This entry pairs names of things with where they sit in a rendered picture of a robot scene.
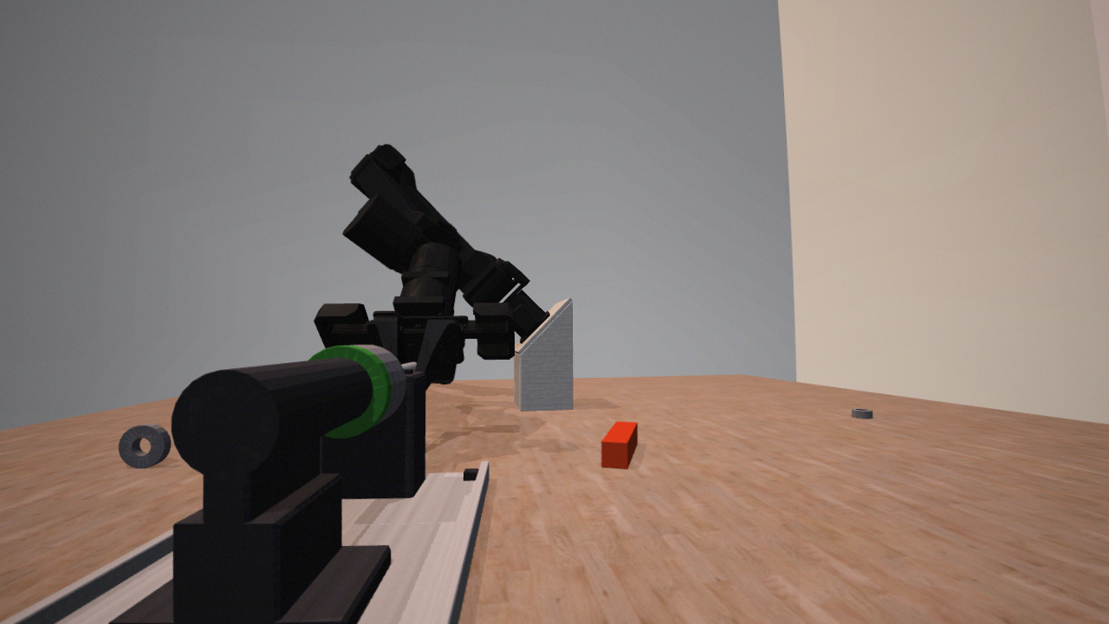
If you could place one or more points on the green ring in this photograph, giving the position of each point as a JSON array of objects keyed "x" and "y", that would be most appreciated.
[{"x": 382, "y": 389}]

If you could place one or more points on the red rectangular block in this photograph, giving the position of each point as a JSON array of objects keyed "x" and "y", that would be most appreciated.
[{"x": 619, "y": 445}]

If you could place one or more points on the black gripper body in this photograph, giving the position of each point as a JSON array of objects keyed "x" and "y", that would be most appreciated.
[{"x": 428, "y": 293}]

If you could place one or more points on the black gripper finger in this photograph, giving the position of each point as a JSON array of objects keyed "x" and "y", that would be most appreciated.
[
  {"x": 441, "y": 346},
  {"x": 386, "y": 334}
]

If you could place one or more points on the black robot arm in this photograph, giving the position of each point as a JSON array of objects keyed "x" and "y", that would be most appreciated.
[{"x": 401, "y": 229}]

